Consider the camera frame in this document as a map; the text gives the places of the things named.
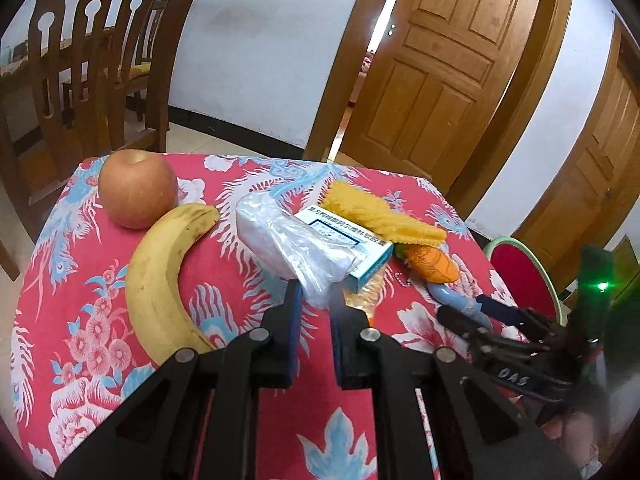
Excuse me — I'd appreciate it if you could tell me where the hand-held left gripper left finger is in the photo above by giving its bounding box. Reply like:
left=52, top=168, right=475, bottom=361
left=55, top=277, right=306, bottom=480

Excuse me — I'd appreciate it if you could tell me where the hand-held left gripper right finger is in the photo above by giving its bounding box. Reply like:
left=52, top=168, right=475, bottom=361
left=329, top=292, right=583, bottom=480

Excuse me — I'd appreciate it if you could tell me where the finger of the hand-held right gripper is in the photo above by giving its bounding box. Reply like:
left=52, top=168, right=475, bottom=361
left=475, top=293, right=561, bottom=341
left=436, top=305, right=501, bottom=356

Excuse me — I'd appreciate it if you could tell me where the light blue tube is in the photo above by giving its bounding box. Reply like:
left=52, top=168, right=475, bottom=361
left=427, top=280, right=493, bottom=332

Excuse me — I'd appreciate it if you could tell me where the red bin with green rim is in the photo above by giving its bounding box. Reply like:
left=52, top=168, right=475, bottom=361
left=484, top=236, right=563, bottom=332

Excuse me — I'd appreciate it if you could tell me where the orange carrot toy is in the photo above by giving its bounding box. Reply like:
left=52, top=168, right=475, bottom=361
left=394, top=242, right=460, bottom=285

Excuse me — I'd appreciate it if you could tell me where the clear plastic bag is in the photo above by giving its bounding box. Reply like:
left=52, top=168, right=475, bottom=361
left=235, top=191, right=366, bottom=309

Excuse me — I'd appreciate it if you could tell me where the person's right hand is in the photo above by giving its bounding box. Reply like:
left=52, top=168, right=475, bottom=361
left=542, top=409, right=607, bottom=480

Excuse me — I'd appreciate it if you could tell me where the blue and white medicine box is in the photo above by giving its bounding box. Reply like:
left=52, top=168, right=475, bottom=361
left=294, top=205, right=394, bottom=292

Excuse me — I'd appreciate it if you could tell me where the yellow wavy sponge cloth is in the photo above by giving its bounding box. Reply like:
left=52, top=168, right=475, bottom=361
left=318, top=180, right=447, bottom=247

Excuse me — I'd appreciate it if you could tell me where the yellow banana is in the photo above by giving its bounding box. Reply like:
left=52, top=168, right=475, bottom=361
left=125, top=203, right=221, bottom=366

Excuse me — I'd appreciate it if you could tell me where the closed wooden door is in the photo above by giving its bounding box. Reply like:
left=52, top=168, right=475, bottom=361
left=515, top=20, right=640, bottom=281

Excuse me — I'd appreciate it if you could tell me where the red floral tablecloth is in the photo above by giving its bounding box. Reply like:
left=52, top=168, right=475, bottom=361
left=10, top=152, right=551, bottom=480

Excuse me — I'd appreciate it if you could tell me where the red apple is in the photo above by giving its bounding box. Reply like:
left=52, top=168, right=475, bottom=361
left=98, top=150, right=179, bottom=230

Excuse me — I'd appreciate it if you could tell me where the open wooden door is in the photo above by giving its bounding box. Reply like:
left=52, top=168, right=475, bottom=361
left=340, top=0, right=546, bottom=173

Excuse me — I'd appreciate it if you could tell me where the large wooden chair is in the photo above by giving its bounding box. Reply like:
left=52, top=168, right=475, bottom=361
left=0, top=0, right=216, bottom=246

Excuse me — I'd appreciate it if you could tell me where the wooden chair with yellow cushion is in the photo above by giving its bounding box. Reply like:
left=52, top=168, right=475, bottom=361
left=117, top=0, right=172, bottom=122

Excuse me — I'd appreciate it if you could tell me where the wooden dining table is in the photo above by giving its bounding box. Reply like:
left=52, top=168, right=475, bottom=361
left=0, top=30, right=117, bottom=126

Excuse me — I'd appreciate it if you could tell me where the wooden door frame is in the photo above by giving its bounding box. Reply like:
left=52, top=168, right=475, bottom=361
left=305, top=0, right=576, bottom=216

